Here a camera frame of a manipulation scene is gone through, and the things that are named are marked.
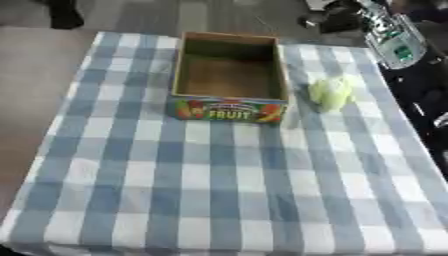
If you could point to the pale green toy cabbage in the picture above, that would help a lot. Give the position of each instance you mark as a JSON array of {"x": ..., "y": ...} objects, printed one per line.
[{"x": 332, "y": 93}]

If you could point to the printed cardboard fruit box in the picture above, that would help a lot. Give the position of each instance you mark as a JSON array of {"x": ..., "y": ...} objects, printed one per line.
[{"x": 228, "y": 78}]

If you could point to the black bag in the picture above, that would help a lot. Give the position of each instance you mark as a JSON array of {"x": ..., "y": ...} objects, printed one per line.
[{"x": 332, "y": 16}]

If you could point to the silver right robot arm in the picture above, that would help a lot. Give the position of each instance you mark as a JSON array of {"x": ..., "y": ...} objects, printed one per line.
[{"x": 394, "y": 38}]

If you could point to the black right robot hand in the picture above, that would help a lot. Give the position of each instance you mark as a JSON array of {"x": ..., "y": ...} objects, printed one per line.
[{"x": 421, "y": 90}]

